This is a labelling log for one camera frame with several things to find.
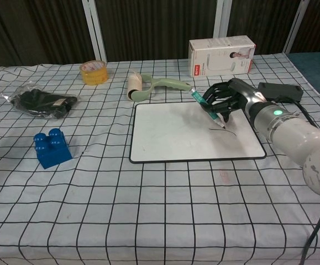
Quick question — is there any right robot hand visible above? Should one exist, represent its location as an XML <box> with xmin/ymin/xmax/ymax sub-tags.
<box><xmin>199</xmin><ymin>77</ymin><xmax>266</xmax><ymax>123</ymax></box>

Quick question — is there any green marker pen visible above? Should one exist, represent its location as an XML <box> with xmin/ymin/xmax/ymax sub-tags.
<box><xmin>190</xmin><ymin>88</ymin><xmax>228</xmax><ymax>130</ymax></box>

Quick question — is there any dark grey whiteboard eraser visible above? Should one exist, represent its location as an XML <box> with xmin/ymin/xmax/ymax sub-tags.
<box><xmin>256</xmin><ymin>81</ymin><xmax>305</xmax><ymax>103</ymax></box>

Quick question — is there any white red product box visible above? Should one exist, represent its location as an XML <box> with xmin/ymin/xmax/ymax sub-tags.
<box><xmin>188</xmin><ymin>35</ymin><xmax>256</xmax><ymax>78</ymax></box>

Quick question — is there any green lint roller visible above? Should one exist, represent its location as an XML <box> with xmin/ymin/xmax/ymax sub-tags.
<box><xmin>126</xmin><ymin>70</ymin><xmax>193</xmax><ymax>103</ymax></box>

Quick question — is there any white black checked tablecloth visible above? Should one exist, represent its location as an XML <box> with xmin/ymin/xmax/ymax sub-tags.
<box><xmin>0</xmin><ymin>53</ymin><xmax>320</xmax><ymax>265</ymax></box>

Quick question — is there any yellow tape roll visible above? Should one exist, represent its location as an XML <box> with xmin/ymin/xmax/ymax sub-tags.
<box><xmin>80</xmin><ymin>59</ymin><xmax>109</xmax><ymax>86</ymax></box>

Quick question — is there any blue toy building brick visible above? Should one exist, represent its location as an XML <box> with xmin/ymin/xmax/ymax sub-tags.
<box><xmin>33</xmin><ymin>128</ymin><xmax>74</xmax><ymax>170</ymax></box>

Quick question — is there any black item in plastic bag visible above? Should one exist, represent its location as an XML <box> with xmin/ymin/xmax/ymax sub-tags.
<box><xmin>1</xmin><ymin>84</ymin><xmax>79</xmax><ymax>121</ymax></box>

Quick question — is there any white dry-erase board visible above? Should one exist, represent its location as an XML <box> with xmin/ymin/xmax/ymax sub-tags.
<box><xmin>129</xmin><ymin>102</ymin><xmax>267</xmax><ymax>165</ymax></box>

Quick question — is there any white double frame post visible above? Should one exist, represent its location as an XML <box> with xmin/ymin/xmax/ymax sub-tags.
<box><xmin>81</xmin><ymin>0</ymin><xmax>108</xmax><ymax>63</ymax></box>

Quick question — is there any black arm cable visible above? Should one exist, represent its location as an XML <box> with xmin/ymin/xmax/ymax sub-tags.
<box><xmin>298</xmin><ymin>197</ymin><xmax>320</xmax><ymax>265</ymax></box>

